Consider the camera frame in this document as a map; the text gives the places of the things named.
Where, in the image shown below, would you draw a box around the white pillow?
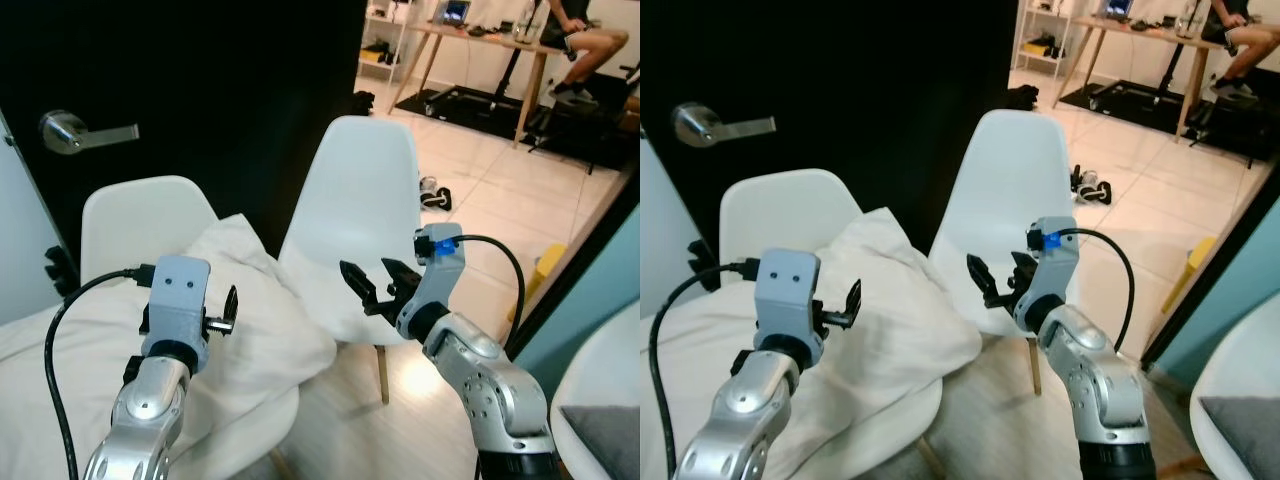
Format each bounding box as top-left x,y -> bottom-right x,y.
0,214 -> 338,480
640,207 -> 983,480

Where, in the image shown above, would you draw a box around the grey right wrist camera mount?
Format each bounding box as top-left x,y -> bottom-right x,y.
397,224 -> 467,339
1013,216 -> 1080,333

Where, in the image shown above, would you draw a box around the yellow plastic object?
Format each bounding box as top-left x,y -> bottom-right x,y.
1158,235 -> 1219,313
508,243 -> 569,323

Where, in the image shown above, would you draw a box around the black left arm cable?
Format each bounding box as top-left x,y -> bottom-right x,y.
44,264 -> 157,480
649,257 -> 763,480

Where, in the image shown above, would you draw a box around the black and white shoes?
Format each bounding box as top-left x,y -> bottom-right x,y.
418,176 -> 454,213
1070,165 -> 1115,207

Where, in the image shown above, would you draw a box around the grey seat cushion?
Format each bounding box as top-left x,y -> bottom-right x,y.
1198,395 -> 1280,480
558,404 -> 641,480

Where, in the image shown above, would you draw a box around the black wheeled stand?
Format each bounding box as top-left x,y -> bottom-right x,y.
428,38 -> 531,113
1088,35 -> 1191,111

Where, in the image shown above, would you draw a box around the seated person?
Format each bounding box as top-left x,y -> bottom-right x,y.
1205,0 -> 1280,101
543,0 -> 631,103

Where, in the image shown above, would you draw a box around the black floor mat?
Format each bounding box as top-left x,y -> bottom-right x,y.
393,85 -> 631,173
1058,80 -> 1280,166

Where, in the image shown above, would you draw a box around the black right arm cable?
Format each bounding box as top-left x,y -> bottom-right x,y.
455,234 -> 528,353
1058,227 -> 1137,351

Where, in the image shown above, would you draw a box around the wooden desk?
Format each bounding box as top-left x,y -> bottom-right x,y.
1050,12 -> 1233,143
388,18 -> 563,151

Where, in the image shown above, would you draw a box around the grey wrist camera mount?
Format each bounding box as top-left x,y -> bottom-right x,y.
754,248 -> 824,349
397,224 -> 467,339
140,255 -> 212,361
1013,216 -> 1080,333

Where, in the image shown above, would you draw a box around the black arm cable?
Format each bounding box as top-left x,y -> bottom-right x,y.
649,257 -> 763,480
44,264 -> 157,480
1058,227 -> 1137,351
455,234 -> 528,353

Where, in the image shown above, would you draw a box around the black door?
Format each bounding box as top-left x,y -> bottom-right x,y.
0,0 -> 371,263
640,0 -> 1022,253

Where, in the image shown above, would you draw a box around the white plastic shell chair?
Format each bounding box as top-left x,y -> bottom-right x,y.
719,168 -> 863,276
79,175 -> 219,286

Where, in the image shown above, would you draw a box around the silver door lever handle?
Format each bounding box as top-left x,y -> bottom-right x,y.
673,101 -> 777,150
39,109 -> 140,156

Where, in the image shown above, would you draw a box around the white shelf unit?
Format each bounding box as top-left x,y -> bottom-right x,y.
357,0 -> 413,85
1013,0 -> 1069,76

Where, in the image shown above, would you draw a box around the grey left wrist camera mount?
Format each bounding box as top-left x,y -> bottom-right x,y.
754,248 -> 824,349
140,255 -> 212,361

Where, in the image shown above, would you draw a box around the white chair with grey cushion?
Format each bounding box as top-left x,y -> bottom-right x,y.
549,298 -> 641,480
1189,318 -> 1280,480

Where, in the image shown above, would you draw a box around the white chair with wooden legs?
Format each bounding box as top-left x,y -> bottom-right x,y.
925,109 -> 1077,397
277,115 -> 422,405

